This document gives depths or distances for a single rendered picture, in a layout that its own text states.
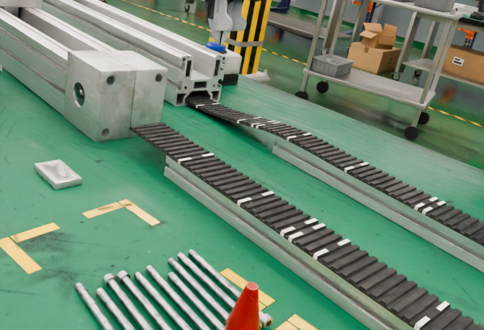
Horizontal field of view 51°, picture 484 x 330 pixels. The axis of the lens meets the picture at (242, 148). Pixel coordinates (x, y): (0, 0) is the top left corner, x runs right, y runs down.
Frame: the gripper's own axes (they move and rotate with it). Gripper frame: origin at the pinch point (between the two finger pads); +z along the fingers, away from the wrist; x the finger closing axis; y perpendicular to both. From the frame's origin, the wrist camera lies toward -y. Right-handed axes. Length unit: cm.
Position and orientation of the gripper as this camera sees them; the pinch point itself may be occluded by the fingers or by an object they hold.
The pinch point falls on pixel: (217, 37)
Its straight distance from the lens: 102.6
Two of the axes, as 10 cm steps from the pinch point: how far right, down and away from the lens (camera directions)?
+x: 7.2, -1.4, 6.8
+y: 6.7, 4.0, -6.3
